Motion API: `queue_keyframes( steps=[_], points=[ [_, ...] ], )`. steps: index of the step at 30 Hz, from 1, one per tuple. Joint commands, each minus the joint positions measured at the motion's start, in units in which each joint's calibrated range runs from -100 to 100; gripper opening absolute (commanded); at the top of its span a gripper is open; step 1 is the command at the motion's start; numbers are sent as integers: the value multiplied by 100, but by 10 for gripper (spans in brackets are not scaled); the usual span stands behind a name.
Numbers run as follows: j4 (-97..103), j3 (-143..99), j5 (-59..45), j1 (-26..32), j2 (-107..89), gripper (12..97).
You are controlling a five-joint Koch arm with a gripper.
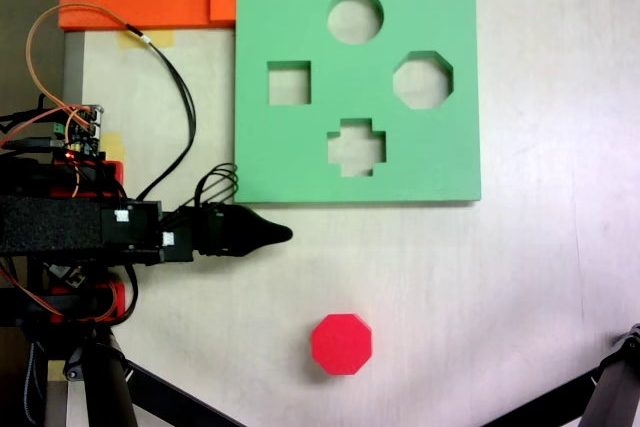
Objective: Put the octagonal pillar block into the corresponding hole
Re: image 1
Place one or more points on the green shape-hole board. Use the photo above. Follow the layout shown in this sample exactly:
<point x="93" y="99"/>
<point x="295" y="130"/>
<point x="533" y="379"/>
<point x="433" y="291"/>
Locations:
<point x="280" y="157"/>

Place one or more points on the thin black tripod brace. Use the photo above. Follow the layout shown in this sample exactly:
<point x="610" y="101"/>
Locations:
<point x="175" y="397"/>
<point x="540" y="404"/>

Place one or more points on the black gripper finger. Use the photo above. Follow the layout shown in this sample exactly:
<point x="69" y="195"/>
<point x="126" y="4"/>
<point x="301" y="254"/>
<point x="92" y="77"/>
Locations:
<point x="260" y="232"/>

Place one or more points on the red octagonal pillar block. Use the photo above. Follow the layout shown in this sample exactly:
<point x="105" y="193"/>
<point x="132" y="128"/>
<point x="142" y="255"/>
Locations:
<point x="341" y="344"/>

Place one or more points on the notched black tripod leg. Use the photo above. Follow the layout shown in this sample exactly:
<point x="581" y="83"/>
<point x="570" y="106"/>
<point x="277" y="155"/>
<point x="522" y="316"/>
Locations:
<point x="615" y="392"/>

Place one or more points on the black table clamp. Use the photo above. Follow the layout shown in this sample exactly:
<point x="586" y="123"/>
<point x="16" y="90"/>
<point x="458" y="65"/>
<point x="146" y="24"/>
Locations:
<point x="30" y="314"/>
<point x="30" y="174"/>

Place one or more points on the yellow masking tape piece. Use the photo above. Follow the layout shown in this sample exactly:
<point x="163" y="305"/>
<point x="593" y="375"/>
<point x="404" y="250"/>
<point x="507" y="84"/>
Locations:
<point x="162" y="38"/>
<point x="114" y="144"/>
<point x="55" y="372"/>

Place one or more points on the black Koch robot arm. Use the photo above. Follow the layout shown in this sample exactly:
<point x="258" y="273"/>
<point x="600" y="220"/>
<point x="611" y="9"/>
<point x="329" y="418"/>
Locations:
<point x="50" y="227"/>

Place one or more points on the thick black tripod leg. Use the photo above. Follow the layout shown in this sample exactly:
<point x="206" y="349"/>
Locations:
<point x="105" y="397"/>

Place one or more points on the circuit board with green terminal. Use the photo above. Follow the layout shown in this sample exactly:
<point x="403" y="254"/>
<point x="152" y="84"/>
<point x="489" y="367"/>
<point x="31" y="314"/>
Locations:
<point x="82" y="134"/>

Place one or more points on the red base mount plate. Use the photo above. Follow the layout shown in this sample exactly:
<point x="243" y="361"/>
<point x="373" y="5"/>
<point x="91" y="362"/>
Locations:
<point x="116" y="172"/>
<point x="119" y="297"/>

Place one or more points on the circuit board with red LED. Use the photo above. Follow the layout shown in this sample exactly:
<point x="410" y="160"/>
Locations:
<point x="70" y="277"/>

